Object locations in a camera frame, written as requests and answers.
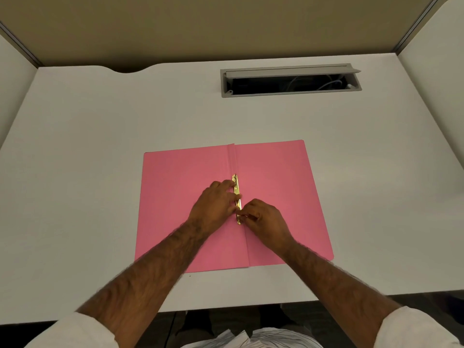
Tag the grey metal partition post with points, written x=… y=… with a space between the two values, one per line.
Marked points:
x=417 y=23
x=20 y=45

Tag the person's left forearm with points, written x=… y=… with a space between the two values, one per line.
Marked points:
x=145 y=282

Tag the person's right fingers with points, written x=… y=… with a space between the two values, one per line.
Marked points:
x=250 y=212

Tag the person's right forearm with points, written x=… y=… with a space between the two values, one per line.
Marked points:
x=333 y=289

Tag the person's right hand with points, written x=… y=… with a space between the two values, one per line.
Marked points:
x=270 y=226

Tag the person's left fingers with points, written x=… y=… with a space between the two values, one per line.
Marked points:
x=229 y=194

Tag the gold metal file fastener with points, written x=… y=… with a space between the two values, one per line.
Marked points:
x=235 y=180

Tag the person's left hand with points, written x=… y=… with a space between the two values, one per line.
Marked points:
x=212 y=210

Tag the pink paper file folder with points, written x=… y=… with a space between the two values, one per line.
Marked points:
x=174 y=199

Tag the beige desk partition panel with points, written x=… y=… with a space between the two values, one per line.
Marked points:
x=217 y=25

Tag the white striped shirt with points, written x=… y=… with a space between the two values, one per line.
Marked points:
x=69 y=333

